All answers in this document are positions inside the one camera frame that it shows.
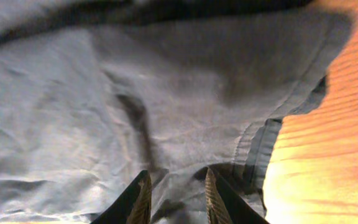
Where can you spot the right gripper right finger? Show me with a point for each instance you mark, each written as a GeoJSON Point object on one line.
{"type": "Point", "coordinates": [224, 206]}

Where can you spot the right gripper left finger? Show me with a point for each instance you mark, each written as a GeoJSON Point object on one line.
{"type": "Point", "coordinates": [133, 206]}

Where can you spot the dark blue shorts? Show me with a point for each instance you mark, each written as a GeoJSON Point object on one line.
{"type": "Point", "coordinates": [94, 92]}

